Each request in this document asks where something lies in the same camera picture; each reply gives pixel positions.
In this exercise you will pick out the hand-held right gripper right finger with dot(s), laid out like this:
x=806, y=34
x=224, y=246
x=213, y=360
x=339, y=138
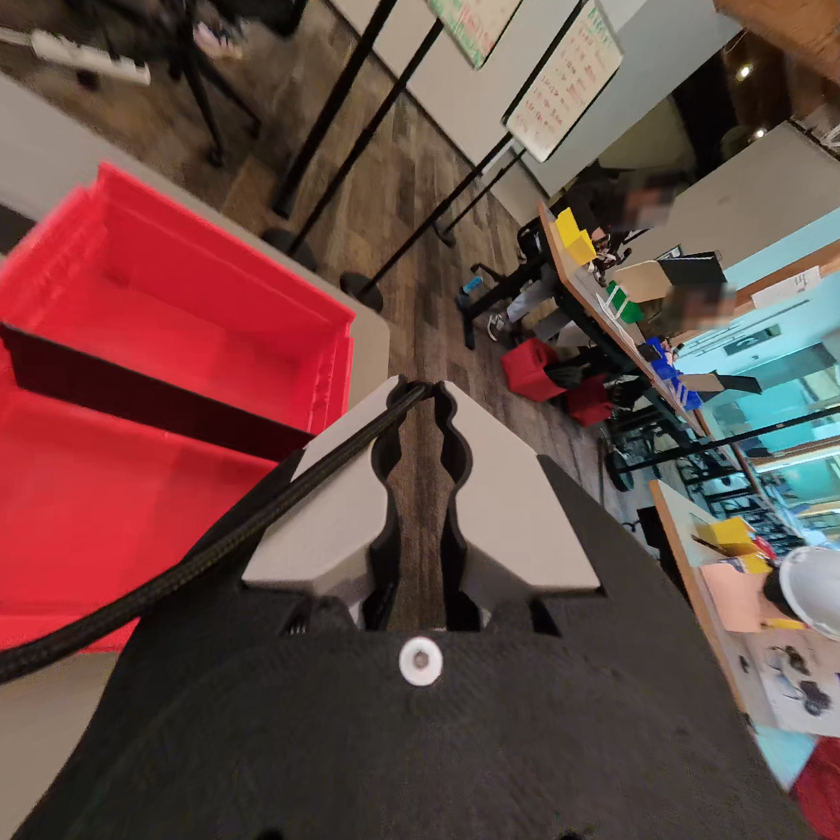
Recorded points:
x=525, y=519

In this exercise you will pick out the white power strip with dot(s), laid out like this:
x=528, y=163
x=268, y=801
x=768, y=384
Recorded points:
x=79, y=53

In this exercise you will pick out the small blue desk bin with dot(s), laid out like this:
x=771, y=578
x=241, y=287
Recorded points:
x=663, y=361

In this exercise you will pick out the background office desk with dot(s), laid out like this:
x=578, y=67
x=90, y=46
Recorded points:
x=735, y=617
x=591, y=289

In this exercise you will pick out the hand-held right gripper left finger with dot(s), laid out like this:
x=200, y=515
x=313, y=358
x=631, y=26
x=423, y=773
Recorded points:
x=315, y=519

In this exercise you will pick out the black office chair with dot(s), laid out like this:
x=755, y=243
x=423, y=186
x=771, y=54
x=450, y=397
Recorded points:
x=197, y=79

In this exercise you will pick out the white hard hat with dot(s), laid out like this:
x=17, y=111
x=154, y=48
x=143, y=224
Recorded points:
x=807, y=591

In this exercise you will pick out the red storage crate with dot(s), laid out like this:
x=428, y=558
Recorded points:
x=532, y=368
x=591, y=400

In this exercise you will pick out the red plastic bin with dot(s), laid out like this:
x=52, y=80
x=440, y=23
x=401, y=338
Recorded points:
x=131, y=328

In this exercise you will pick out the green box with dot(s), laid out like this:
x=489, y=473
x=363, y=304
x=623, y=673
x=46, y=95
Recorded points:
x=624, y=302

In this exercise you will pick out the yellow plastic bin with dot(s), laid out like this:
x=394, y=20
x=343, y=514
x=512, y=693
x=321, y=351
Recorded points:
x=729, y=536

